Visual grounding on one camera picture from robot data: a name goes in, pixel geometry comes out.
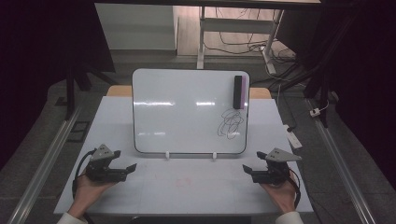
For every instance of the white power strip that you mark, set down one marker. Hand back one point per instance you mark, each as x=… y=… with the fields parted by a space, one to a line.
x=292 y=137

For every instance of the black floor plate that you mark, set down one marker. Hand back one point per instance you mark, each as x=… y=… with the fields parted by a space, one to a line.
x=79 y=130

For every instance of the white plug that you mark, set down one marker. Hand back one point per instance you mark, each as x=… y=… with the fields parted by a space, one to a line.
x=315 y=112

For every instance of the wooden table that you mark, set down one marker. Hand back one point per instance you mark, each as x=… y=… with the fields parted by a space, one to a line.
x=120 y=90

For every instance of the white table mat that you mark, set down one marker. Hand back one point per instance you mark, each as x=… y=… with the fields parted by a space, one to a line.
x=186 y=193

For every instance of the white desk frame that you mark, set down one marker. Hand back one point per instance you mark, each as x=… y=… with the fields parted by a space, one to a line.
x=236 y=25

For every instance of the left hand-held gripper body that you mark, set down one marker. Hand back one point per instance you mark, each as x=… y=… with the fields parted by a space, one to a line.
x=104 y=171

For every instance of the person's right hand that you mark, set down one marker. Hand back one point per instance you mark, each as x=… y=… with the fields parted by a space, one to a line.
x=281 y=196

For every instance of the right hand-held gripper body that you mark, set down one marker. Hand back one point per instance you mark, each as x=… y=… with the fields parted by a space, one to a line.
x=274 y=169

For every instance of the white whiteboard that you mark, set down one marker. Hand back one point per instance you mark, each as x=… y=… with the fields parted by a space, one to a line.
x=186 y=115

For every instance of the person's left hand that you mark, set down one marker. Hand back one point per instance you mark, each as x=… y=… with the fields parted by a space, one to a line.
x=88 y=193

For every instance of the aluminium rail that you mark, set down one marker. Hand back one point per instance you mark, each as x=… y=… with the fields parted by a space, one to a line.
x=342 y=168
x=43 y=168

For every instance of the black and purple whiteboard eraser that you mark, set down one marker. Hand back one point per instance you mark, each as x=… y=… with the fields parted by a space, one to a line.
x=238 y=93

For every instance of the white whiteboard foot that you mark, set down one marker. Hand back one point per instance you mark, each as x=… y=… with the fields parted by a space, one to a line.
x=167 y=155
x=215 y=155

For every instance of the black metal stand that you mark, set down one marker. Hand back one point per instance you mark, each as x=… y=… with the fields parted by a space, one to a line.
x=70 y=93
x=323 y=77

